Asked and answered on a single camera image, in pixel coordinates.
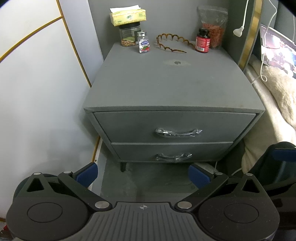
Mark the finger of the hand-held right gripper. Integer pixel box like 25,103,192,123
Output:
254,160,296,193
265,142,296,163

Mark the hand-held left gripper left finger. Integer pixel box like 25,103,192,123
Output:
14,162,111,212

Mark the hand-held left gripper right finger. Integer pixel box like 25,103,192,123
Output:
174,164,271,212

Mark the metal drawer handle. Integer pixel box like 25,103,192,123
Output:
155,153,193,162
155,127,203,138

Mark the white bed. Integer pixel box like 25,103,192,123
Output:
242,56,296,169

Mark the grey nightstand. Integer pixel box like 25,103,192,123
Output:
84,43,265,172

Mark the tablet with lit screen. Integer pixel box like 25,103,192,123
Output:
259,23,296,79

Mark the brown scalloped headband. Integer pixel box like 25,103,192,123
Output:
156,34,196,54

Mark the red supplement bottle black cap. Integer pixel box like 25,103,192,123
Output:
195,28,211,54

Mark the clear bag of red berries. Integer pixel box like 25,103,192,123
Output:
197,6,229,49

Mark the small clear candy bottle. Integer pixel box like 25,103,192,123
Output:
137,31,151,54

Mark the clear jar with black lid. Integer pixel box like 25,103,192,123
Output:
119,22,141,47

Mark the yellow tissue box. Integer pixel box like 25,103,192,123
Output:
109,4,147,26

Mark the long white looped cable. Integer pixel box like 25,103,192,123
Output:
251,0,278,85

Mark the white charger cable with puck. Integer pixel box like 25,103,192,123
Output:
233,0,249,37

